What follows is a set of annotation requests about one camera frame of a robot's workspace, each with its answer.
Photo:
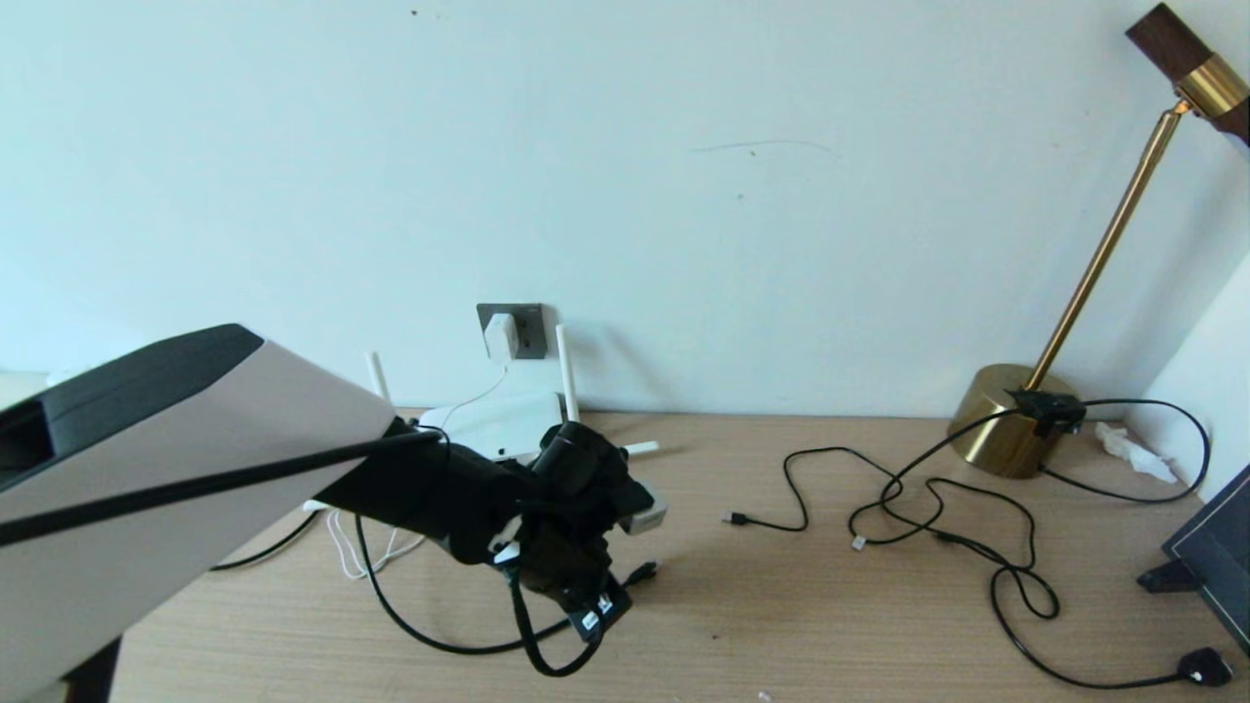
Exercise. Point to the white router with antennas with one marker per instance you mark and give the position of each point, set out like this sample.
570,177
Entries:
498,425

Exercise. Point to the white power adapter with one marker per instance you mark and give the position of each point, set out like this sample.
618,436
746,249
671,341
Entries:
501,335

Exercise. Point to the black clip stand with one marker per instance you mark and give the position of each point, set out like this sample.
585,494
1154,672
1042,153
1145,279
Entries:
1167,578

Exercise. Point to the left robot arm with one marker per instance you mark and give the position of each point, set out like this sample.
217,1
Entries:
195,459

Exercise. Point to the crumpled white tissue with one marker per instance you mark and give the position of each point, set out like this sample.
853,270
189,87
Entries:
1133,451

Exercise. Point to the grey wall socket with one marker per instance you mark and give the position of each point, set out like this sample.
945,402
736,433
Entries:
532,330

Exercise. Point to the black clip on lamp base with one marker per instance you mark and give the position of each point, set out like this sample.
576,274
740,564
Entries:
1050,405

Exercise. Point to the brass desk lamp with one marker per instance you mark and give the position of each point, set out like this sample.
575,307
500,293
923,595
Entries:
996,430

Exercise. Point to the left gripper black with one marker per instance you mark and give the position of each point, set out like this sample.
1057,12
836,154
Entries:
566,571

